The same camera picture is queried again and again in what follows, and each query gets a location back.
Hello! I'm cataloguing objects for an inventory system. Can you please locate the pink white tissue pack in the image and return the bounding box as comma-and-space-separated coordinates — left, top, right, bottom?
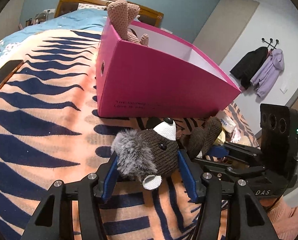
216, 111, 236, 133

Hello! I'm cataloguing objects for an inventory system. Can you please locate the brown knitted raccoon toy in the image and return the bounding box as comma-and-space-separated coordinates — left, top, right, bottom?
111, 116, 222, 191

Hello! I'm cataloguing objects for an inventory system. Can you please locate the pink cardboard storage box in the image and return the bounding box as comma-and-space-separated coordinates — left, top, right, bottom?
96, 21, 241, 118

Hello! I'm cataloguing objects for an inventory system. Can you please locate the pink crochet teddy bear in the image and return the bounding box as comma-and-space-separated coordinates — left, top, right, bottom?
107, 0, 149, 47

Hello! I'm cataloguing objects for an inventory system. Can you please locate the yellow tissue pack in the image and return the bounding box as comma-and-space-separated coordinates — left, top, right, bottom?
214, 130, 226, 145

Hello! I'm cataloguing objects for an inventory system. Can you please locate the right hand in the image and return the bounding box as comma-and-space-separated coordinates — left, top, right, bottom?
259, 196, 282, 212

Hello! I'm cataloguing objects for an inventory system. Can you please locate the pink knitted sweater sleeve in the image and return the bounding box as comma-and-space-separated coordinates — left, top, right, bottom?
267, 198, 298, 239

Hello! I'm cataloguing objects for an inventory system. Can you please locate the black jacket on hook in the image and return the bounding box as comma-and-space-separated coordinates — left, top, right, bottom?
230, 47, 268, 90

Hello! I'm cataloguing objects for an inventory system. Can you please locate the orange navy patterned blanket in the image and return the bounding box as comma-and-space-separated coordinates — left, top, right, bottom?
0, 30, 258, 239

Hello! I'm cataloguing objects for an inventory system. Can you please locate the lilac hooded jacket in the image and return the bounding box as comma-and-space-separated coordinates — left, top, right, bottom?
250, 49, 285, 98

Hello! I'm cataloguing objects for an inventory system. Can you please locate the blue floral duvet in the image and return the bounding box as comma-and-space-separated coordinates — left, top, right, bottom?
0, 8, 107, 60

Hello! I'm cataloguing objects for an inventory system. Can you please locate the white floral pillow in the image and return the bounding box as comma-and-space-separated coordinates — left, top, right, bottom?
77, 3, 107, 10

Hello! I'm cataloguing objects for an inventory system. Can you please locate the wooden bed headboard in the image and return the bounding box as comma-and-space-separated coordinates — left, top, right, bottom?
54, 0, 164, 28

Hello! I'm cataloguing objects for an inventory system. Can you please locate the black right tracking camera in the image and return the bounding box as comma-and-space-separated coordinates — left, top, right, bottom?
260, 103, 298, 180

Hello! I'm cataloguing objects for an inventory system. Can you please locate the black wall coat hook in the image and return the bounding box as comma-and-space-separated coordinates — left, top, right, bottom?
261, 37, 279, 51

